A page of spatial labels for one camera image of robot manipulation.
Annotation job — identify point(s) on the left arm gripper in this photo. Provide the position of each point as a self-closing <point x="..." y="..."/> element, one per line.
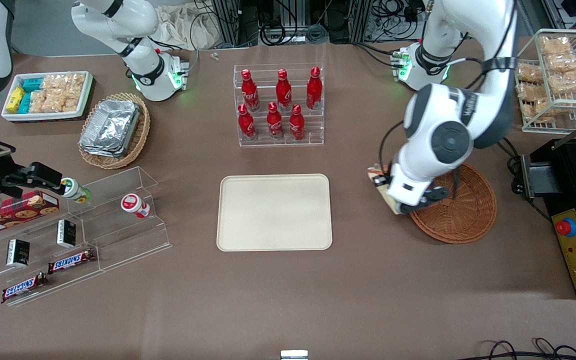
<point x="382" y="178"/>

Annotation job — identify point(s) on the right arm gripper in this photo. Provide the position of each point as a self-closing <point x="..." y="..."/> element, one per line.
<point x="12" y="179"/>

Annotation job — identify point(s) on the triangle sandwich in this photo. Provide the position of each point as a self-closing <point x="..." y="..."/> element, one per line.
<point x="393" y="205"/>

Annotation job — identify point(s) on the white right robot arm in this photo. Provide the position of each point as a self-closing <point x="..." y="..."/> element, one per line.
<point x="143" y="75"/>

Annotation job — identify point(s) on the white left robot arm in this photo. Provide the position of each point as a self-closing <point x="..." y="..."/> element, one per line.
<point x="448" y="140"/>

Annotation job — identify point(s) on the brown round wicker basket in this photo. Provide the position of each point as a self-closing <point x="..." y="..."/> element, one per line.
<point x="468" y="215"/>

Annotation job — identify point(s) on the white rectangular snack tray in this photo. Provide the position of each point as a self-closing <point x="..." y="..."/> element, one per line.
<point x="88" y="92"/>

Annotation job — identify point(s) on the light oval wicker basket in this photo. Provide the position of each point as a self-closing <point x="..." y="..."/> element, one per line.
<point x="140" y="135"/>

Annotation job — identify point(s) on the cream plastic tray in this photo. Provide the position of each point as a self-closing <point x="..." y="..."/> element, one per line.
<point x="274" y="212"/>

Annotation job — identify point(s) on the green-capped small drink bottle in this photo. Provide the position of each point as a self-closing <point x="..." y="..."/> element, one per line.
<point x="72" y="188"/>

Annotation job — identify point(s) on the red tartan cookie box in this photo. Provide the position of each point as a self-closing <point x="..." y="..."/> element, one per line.
<point x="18" y="212"/>

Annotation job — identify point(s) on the small black box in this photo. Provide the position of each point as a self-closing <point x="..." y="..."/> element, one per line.
<point x="18" y="252"/>
<point x="66" y="233"/>

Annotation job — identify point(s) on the clear rice cracker packet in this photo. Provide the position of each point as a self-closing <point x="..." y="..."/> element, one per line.
<point x="38" y="101"/>
<point x="54" y="82"/>
<point x="54" y="101"/>
<point x="74" y="92"/>

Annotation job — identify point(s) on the stacked aluminium foil trays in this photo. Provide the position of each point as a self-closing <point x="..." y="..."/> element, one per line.
<point x="110" y="127"/>

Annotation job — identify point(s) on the teal snack packet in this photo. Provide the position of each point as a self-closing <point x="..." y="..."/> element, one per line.
<point x="32" y="84"/>
<point x="24" y="103"/>

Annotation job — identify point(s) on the Snickers chocolate bar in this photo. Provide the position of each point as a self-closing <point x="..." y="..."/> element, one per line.
<point x="70" y="261"/>
<point x="23" y="287"/>

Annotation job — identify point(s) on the red-capped small drink bottle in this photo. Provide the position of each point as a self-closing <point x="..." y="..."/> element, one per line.
<point x="132" y="203"/>

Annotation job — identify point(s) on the clear acrylic stepped shelf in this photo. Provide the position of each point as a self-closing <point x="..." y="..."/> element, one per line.
<point x="118" y="235"/>

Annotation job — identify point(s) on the yellow snack packet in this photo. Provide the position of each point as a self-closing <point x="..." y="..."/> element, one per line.
<point x="14" y="100"/>

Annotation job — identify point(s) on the clear acrylic bottle rack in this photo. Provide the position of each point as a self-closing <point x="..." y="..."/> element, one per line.
<point x="313" y="140"/>

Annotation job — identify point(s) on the red cola bottle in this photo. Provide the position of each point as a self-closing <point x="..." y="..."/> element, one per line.
<point x="283" y="92"/>
<point x="296" y="125"/>
<point x="250" y="92"/>
<point x="314" y="90"/>
<point x="274" y="123"/>
<point x="246" y="125"/>

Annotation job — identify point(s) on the grey metal plate box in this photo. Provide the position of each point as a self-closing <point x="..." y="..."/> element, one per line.
<point x="540" y="177"/>

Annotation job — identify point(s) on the clear bag of crackers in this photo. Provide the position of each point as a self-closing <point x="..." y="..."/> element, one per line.
<point x="565" y="62"/>
<point x="570" y="82"/>
<point x="555" y="46"/>
<point x="530" y="72"/>
<point x="538" y="111"/>
<point x="531" y="91"/>

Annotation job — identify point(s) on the black appliance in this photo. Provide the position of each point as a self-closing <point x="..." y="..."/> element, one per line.
<point x="568" y="175"/>

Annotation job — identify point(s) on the white edge marker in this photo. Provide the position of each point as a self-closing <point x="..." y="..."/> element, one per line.
<point x="294" y="355"/>

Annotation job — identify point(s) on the white crumpled cloth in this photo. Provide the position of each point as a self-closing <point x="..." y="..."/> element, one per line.
<point x="183" y="27"/>

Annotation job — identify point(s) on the aluminium frame profile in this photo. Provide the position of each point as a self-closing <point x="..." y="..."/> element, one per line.
<point x="360" y="20"/>
<point x="228" y="22"/>

